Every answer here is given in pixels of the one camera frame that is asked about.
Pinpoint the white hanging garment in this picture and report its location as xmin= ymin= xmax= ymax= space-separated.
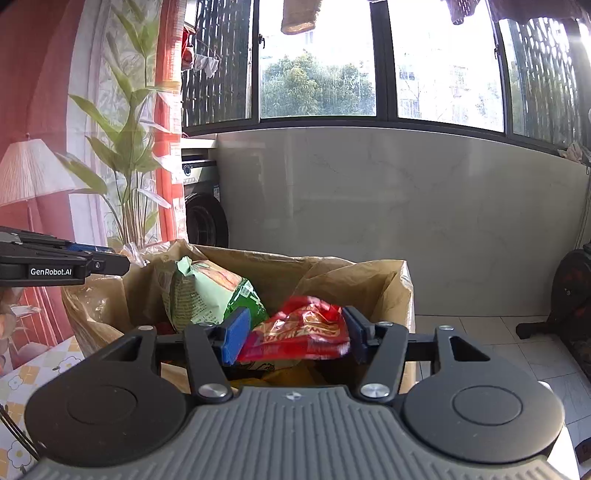
xmin=191 ymin=52 xmax=221 ymax=79

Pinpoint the grey washing machine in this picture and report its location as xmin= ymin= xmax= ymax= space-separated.
xmin=181 ymin=147 xmax=230 ymax=249

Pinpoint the printed backdrop cloth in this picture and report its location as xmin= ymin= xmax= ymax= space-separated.
xmin=0 ymin=0 xmax=186 ymax=372

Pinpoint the red snack packet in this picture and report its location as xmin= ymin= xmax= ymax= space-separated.
xmin=236 ymin=296 xmax=353 ymax=364

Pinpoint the pale green snack packet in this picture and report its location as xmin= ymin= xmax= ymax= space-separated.
xmin=154 ymin=256 xmax=270 ymax=336

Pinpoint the crumpled beige cloth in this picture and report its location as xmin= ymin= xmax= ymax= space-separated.
xmin=558 ymin=142 xmax=588 ymax=163

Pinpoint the person's left hand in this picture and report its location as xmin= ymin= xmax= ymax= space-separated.
xmin=0 ymin=288 xmax=19 ymax=344

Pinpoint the dark hanging clothing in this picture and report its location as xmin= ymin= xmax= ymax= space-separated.
xmin=445 ymin=0 xmax=591 ymax=27

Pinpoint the black exercise machine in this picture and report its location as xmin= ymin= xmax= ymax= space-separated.
xmin=516 ymin=244 xmax=591 ymax=385

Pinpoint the black framed window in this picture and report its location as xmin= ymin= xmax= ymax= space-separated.
xmin=182 ymin=0 xmax=591 ymax=157

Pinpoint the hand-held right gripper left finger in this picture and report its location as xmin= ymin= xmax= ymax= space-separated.
xmin=111 ymin=307 xmax=252 ymax=403

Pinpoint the brown paper bag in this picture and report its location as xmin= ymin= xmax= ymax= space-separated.
xmin=62 ymin=239 xmax=416 ymax=397

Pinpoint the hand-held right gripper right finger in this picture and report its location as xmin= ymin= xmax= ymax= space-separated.
xmin=342 ymin=305 xmax=492 ymax=403

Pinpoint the beige hanging cloth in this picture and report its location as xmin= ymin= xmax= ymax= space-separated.
xmin=280 ymin=0 xmax=324 ymax=36

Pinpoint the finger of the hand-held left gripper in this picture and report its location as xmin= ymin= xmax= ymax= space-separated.
xmin=14 ymin=232 xmax=115 ymax=254
xmin=69 ymin=251 xmax=131 ymax=278

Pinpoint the yellow snack packet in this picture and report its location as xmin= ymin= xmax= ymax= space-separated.
xmin=231 ymin=357 xmax=356 ymax=389

